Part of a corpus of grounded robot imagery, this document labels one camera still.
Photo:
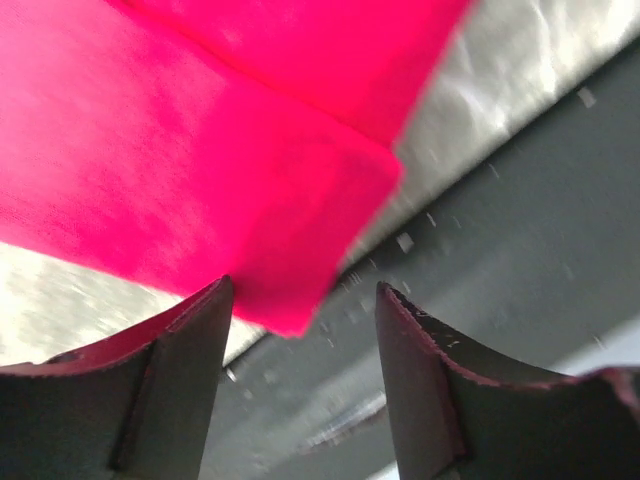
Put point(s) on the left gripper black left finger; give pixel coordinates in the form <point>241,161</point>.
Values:
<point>135,405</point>

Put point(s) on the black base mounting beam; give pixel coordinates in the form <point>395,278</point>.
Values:
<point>535,253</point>

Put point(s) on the crimson red t-shirt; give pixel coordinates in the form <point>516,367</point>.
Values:
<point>173,142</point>

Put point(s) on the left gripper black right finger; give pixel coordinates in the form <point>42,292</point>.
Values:
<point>461,410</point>

